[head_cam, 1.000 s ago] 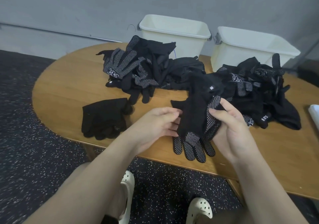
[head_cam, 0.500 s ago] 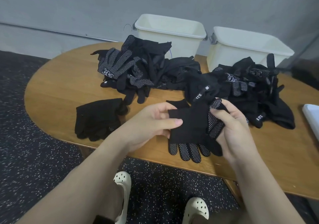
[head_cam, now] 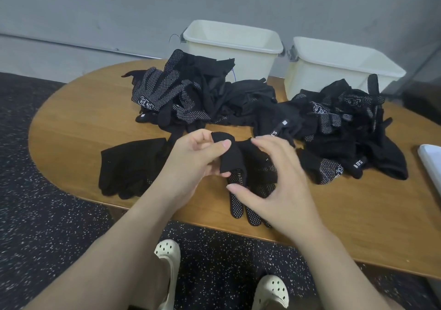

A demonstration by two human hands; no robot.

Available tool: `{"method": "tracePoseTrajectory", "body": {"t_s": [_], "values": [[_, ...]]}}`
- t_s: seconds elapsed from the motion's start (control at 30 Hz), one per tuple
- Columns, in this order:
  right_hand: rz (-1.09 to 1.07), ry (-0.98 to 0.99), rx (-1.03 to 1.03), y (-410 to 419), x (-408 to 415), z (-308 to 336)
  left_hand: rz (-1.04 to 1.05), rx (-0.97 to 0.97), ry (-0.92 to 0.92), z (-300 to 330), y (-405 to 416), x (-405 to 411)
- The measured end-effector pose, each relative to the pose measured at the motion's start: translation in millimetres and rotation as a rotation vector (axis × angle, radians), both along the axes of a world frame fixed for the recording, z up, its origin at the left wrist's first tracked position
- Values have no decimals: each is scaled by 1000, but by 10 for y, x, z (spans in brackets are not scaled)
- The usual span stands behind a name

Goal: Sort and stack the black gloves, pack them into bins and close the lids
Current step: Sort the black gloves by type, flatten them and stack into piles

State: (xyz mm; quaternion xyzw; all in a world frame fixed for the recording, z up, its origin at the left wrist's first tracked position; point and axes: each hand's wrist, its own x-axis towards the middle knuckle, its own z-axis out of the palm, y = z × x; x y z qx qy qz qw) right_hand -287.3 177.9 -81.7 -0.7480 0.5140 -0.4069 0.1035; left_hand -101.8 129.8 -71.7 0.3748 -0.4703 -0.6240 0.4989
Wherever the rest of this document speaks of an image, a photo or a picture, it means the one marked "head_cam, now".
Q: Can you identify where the person's right hand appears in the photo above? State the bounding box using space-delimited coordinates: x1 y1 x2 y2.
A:
226 135 328 245

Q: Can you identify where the person's left hand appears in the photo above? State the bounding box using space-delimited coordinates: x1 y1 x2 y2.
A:
152 129 233 211

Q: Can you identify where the pile of black gloves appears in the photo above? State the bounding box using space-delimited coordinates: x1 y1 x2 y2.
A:
98 137 173 199
122 49 409 185

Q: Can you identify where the stack of black gloves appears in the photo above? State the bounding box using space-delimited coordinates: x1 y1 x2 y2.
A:
98 137 173 199

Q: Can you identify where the white plastic bin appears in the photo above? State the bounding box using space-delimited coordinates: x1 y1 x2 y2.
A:
181 20 285 83
284 36 407 101

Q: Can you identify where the person's left forearm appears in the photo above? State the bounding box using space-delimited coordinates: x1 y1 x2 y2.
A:
24 189 173 310

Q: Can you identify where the person's left white shoe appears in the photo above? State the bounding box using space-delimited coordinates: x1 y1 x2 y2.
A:
153 239 181 310

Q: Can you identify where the person's white shoe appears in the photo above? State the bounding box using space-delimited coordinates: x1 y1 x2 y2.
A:
251 275 290 310
153 239 181 310

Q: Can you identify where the person's right white shoe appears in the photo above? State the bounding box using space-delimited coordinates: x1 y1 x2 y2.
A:
251 275 290 310

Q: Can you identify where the person's left leg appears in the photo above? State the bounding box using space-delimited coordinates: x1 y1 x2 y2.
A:
131 251 170 310

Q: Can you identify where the white flat tray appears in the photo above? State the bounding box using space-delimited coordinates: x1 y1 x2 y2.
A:
418 144 441 197

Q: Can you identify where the grey wall pipe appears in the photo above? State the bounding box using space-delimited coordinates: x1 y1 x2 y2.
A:
0 33 183 59

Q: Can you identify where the metal rack frame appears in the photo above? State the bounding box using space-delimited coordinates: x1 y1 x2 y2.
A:
403 45 441 124

